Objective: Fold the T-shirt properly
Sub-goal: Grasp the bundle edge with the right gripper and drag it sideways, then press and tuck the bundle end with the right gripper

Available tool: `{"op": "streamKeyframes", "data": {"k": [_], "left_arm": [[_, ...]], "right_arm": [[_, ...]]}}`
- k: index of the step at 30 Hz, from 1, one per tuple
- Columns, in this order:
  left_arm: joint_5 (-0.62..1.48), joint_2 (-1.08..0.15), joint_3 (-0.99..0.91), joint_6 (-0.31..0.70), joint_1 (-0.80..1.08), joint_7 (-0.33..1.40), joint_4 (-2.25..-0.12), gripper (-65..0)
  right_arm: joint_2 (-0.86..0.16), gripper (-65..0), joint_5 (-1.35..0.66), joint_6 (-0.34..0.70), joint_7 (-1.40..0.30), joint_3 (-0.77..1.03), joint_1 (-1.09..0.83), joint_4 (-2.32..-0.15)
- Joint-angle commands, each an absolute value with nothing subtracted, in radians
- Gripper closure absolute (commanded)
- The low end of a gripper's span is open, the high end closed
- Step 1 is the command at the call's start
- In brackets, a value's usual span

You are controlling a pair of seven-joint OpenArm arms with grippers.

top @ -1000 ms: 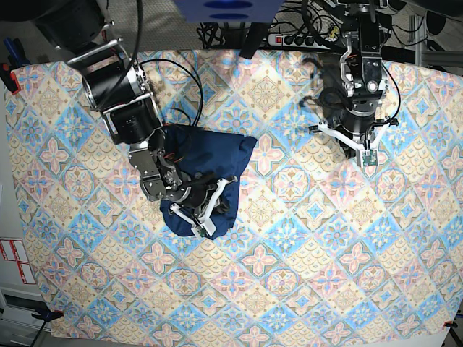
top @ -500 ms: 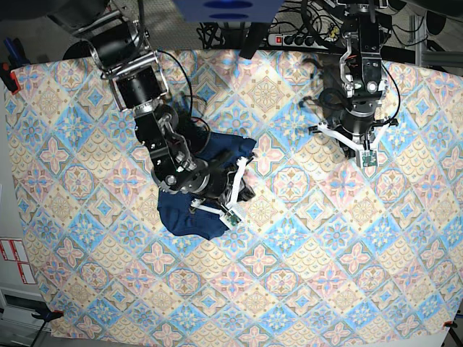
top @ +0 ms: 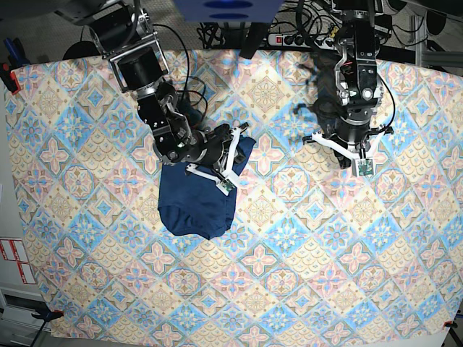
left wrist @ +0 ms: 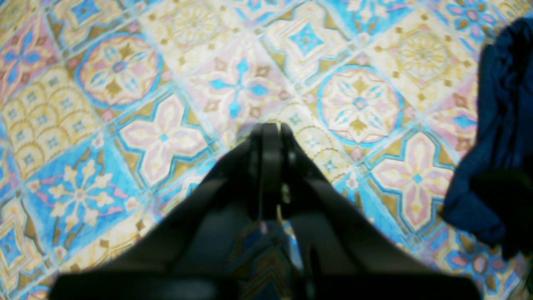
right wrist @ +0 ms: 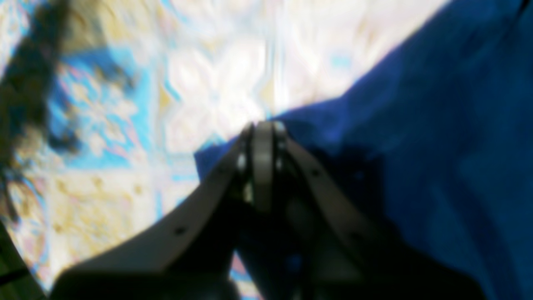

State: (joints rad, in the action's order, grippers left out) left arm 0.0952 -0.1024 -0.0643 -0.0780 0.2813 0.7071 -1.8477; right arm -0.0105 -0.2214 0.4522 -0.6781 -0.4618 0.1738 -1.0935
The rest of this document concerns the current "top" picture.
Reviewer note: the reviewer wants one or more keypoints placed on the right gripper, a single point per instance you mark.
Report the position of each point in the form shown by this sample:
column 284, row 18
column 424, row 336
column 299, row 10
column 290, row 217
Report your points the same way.
column 211, row 149

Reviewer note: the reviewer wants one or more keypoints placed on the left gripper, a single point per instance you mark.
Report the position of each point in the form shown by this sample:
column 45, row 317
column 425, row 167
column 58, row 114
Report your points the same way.
column 350, row 137

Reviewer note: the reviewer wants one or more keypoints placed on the blue long-sleeve T-shirt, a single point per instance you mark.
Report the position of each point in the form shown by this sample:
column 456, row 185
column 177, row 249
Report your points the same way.
column 190, row 204

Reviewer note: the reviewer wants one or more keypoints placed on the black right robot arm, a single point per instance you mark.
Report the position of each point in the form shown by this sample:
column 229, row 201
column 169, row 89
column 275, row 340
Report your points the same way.
column 124, row 35

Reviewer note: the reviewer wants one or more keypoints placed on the patterned tile tablecloth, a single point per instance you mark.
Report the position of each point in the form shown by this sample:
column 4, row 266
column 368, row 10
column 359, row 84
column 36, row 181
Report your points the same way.
column 314, row 257

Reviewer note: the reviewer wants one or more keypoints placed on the white power strip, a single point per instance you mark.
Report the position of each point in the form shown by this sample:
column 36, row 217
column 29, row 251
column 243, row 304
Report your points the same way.
column 297, row 41

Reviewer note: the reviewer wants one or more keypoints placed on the black round stool base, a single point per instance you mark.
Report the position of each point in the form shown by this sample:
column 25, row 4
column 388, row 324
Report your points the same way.
column 81, row 49

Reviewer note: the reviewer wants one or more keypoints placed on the black clamp lower right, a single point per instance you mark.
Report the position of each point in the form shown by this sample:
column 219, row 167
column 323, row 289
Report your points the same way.
column 451, row 324

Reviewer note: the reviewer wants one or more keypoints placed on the black and red clamp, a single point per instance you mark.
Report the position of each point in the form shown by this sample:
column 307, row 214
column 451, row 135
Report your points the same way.
column 9, row 79

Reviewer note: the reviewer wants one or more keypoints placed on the red and white labels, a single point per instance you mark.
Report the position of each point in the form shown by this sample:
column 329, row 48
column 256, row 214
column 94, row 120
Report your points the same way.
column 13, row 250

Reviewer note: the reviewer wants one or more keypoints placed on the black clamp lower left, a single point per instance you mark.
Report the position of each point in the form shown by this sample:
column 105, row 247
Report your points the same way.
column 47, row 315

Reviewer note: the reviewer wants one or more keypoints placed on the white camera bracket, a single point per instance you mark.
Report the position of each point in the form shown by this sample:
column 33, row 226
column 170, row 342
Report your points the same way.
column 357, row 156
column 227, row 180

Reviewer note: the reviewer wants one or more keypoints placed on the black camera pole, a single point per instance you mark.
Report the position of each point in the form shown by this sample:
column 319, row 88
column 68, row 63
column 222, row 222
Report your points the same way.
column 255, row 35

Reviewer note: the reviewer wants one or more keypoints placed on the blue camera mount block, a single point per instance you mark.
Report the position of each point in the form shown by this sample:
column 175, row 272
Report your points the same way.
column 228, row 10

